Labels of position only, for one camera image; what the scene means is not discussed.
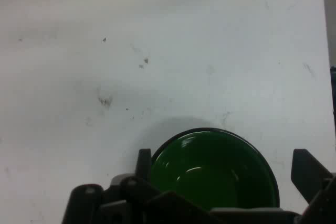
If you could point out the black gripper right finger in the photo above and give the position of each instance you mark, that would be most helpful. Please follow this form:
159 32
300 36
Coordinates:
312 176

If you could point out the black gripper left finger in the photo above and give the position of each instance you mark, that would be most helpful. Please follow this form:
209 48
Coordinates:
123 203

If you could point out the dark blue object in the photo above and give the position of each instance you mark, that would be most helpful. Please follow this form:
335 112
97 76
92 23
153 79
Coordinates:
333 95

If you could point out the green bowl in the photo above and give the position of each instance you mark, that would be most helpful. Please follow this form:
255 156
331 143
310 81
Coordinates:
215 166

